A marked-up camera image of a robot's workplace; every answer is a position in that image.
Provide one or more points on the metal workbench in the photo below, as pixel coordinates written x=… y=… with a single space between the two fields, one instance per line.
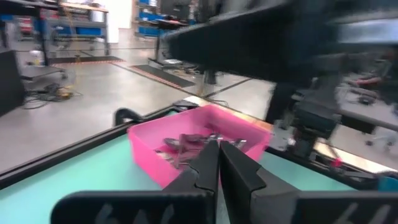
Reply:
x=77 y=21

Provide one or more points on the blue storage bins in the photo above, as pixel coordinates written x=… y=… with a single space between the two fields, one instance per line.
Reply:
x=87 y=31

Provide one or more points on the black orange-edged floor mat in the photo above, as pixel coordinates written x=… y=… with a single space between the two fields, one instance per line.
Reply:
x=87 y=59
x=164 y=76

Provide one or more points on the gray low cart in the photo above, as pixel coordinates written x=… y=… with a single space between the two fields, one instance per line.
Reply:
x=40 y=71

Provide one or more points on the black frame clamp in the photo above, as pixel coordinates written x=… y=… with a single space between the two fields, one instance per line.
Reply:
x=124 y=113

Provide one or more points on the dark blue plastic bin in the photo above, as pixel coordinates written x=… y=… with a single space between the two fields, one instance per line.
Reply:
x=388 y=184

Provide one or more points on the black box on floor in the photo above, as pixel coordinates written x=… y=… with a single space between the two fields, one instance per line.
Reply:
x=11 y=84

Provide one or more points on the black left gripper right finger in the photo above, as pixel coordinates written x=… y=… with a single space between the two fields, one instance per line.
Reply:
x=280 y=208

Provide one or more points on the pink plastic bin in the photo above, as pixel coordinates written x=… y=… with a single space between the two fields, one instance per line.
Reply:
x=149 y=146

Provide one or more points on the black table frame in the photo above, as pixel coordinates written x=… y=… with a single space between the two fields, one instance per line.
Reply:
x=62 y=152

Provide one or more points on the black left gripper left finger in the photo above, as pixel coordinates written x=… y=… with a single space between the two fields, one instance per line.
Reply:
x=124 y=208

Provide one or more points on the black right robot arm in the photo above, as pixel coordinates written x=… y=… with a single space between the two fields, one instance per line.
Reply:
x=248 y=46

